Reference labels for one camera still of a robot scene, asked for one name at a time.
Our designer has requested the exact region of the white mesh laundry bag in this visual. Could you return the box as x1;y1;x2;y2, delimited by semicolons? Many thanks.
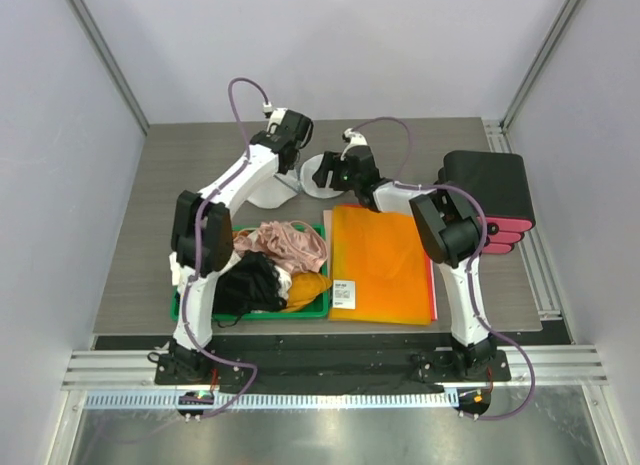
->
248;154;341;209

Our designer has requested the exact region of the black lace bra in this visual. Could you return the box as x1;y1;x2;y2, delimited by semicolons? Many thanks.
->
213;251;292;328

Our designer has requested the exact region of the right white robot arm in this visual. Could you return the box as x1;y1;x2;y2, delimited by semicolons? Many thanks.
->
312;145;497;380

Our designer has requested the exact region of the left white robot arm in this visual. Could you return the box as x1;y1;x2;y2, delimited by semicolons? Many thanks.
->
154;108;313;385

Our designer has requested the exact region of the pink satin bra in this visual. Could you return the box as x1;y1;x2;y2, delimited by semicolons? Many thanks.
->
234;220;328;275

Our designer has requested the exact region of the mustard yellow bra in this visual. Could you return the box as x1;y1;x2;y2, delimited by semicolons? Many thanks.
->
282;272;332;313

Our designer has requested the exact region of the white bra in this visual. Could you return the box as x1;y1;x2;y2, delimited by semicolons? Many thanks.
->
169;252;181;287

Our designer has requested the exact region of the orange plastic folder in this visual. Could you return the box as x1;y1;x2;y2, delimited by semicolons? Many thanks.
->
329;205;432;326

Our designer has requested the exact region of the green plastic tray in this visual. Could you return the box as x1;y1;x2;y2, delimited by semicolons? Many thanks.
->
169;223;332;322

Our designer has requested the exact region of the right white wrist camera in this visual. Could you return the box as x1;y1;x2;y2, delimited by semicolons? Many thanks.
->
342;128;368;152

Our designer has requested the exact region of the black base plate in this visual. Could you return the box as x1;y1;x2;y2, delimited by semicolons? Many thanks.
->
156;349;512;396

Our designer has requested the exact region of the white cable duct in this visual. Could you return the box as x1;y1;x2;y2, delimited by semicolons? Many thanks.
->
84;389;459;411

